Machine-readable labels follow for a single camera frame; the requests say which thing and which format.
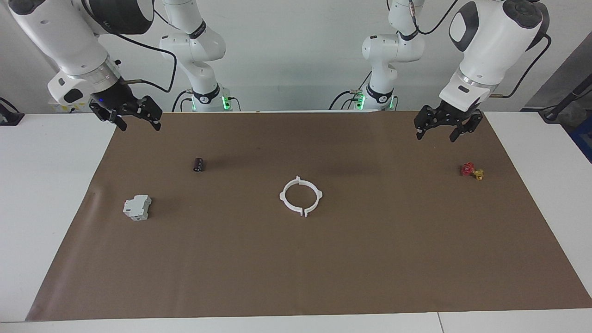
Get white half-ring pipe clamp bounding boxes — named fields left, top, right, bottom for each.
left=300, top=178, right=323, bottom=216
left=279, top=175, right=304, bottom=218

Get red and yellow valve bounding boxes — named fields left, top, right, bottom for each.
left=460, top=162, right=485, bottom=180

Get white circuit breaker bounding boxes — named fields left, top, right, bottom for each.
left=123, top=195, right=152, bottom=221

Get black tripod stand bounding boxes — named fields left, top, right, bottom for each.
left=539, top=74, right=592, bottom=123

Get grey partition panel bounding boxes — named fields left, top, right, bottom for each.
left=523, top=32, right=592, bottom=111

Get brown paper mat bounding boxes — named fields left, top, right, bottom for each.
left=25, top=110, right=592, bottom=322

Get black right base cables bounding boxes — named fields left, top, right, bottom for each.
left=172, top=89, right=241, bottom=112

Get black base cables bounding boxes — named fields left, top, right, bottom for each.
left=328, top=69, right=373, bottom=111
left=172, top=89, right=241, bottom=112

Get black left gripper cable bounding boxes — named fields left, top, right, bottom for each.
left=407, top=0, right=552, bottom=99

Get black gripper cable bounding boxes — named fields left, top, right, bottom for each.
left=113, top=32, right=178, bottom=93
left=407, top=0, right=552, bottom=99

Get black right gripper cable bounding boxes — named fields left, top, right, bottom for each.
left=113, top=32, right=178, bottom=93

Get white wall socket box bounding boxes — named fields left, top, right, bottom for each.
left=48, top=98, right=95, bottom=113

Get black left base cables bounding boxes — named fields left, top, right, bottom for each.
left=328, top=69, right=373, bottom=111

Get black clamp mount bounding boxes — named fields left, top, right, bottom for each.
left=0, top=97, right=25, bottom=126

